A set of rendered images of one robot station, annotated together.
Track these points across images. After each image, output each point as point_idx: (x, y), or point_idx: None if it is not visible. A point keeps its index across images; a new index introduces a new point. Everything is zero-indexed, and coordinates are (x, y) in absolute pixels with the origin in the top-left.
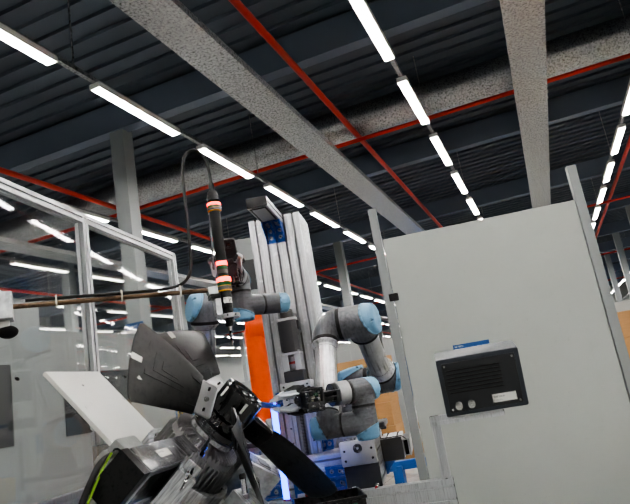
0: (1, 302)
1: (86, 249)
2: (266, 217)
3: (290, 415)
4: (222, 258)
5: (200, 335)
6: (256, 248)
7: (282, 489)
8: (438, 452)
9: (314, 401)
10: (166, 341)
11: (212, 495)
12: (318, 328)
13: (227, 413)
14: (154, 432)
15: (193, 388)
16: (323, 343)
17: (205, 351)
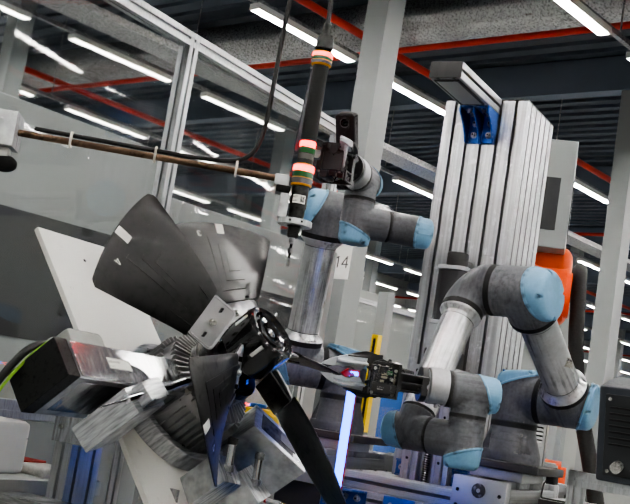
0: (3, 123)
1: (185, 86)
2: (465, 98)
3: None
4: (309, 137)
5: (261, 241)
6: (446, 145)
7: None
8: None
9: (385, 382)
10: (177, 228)
11: (188, 451)
12: (456, 286)
13: (234, 350)
14: (148, 348)
15: (196, 301)
16: (453, 310)
17: (254, 264)
